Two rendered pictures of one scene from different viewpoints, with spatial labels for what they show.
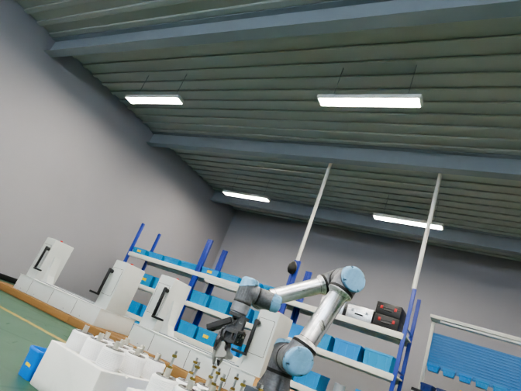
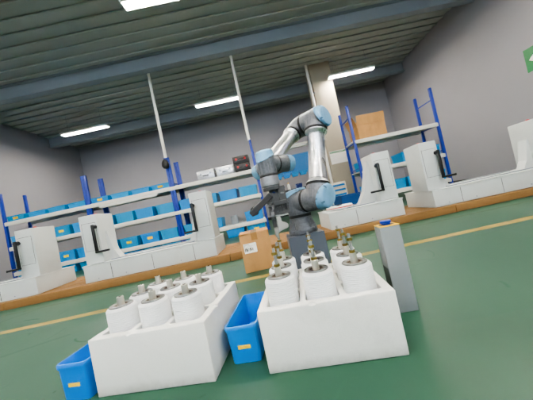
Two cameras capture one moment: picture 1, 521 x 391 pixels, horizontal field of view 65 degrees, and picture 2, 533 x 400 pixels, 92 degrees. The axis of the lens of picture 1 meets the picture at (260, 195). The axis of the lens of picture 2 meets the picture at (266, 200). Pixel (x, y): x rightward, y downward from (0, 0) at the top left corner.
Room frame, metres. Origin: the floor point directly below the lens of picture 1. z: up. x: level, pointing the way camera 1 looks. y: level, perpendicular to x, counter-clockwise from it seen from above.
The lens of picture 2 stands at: (0.89, 0.52, 0.47)
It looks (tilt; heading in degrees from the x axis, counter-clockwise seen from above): 2 degrees up; 326
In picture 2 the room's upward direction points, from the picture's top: 12 degrees counter-clockwise
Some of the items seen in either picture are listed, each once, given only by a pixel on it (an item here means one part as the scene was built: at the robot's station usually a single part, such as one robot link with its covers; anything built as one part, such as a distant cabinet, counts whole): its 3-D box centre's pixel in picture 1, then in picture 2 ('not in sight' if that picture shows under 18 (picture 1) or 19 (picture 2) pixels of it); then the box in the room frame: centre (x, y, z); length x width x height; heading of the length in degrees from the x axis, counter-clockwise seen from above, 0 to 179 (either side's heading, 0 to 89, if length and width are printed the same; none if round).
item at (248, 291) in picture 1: (246, 291); (266, 163); (1.75, -0.10, 0.65); 0.09 x 0.08 x 0.11; 99
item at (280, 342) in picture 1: (284, 355); (297, 201); (1.92, -0.37, 0.47); 0.13 x 0.12 x 0.14; 9
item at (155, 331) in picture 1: (212, 332); (155, 232); (4.16, -0.06, 0.45); 1.45 x 0.57 x 0.74; 56
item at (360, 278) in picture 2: not in sight; (361, 291); (1.42, -0.10, 0.16); 0.10 x 0.10 x 0.18
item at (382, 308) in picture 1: (391, 313); (241, 161); (5.73, -2.34, 1.57); 0.42 x 0.34 x 0.17; 145
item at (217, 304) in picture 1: (225, 308); (130, 217); (7.25, -0.16, 0.89); 0.50 x 0.38 x 0.21; 147
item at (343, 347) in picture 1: (350, 351); (230, 195); (6.00, -2.02, 0.89); 0.50 x 0.38 x 0.21; 144
